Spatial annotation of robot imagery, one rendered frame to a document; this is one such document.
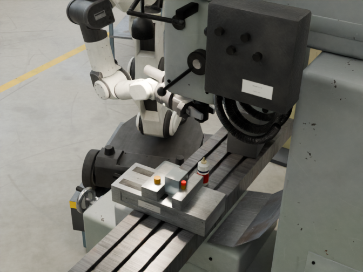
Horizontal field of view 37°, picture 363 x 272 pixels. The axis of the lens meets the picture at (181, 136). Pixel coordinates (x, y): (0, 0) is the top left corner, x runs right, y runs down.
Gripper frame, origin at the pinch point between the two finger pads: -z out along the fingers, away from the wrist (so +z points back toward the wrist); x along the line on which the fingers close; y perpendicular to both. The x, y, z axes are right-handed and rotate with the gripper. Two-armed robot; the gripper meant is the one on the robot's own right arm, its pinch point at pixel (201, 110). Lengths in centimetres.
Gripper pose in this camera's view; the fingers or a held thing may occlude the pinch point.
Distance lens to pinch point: 173.0
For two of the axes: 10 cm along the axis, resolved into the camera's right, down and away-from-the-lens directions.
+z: -6.9, -4.0, 6.0
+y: -0.2, 8.4, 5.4
